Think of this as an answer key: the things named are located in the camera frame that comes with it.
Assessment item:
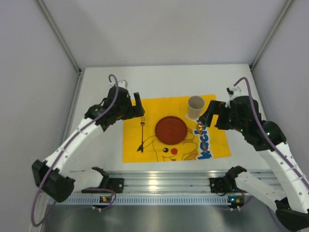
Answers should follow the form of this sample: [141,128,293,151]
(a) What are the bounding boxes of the gold fork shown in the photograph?
[140,117,145,153]

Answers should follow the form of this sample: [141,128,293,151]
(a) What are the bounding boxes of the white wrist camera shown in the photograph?
[109,80,128,89]
[226,86,242,101]

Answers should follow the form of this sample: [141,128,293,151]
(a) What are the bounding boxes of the purple cable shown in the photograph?
[31,74,119,227]
[231,77,309,232]

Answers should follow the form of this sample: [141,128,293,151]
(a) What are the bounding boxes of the red round plate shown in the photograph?
[154,116,187,145]

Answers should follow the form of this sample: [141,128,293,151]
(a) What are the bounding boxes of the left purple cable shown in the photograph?
[31,74,119,227]

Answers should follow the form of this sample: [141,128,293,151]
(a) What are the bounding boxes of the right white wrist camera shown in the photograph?
[226,86,242,101]

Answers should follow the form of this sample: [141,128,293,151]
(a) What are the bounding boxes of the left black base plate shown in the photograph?
[82,177,124,193]

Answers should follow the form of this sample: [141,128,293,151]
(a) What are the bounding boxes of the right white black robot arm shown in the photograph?
[198,96,309,232]

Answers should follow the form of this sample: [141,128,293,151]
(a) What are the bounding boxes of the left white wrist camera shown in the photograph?
[109,80,128,89]

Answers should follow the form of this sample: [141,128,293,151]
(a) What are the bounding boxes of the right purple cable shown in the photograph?
[231,77,309,232]

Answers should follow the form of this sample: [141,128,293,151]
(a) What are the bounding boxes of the aluminium mounting rail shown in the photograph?
[38,170,301,194]

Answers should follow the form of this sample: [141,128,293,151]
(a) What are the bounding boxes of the perforated cable duct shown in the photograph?
[60,194,244,206]

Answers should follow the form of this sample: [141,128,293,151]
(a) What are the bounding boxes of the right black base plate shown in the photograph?
[209,176,253,196]

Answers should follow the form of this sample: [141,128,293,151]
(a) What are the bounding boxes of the beige paper cup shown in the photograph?
[187,96,205,120]

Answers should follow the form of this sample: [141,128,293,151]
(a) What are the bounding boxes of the gold spoon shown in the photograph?
[196,123,208,152]

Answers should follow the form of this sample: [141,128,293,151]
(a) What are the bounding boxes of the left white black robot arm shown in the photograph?
[32,86,145,203]

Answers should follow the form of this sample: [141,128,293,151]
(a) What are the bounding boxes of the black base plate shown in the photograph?
[209,176,253,196]
[82,177,124,193]

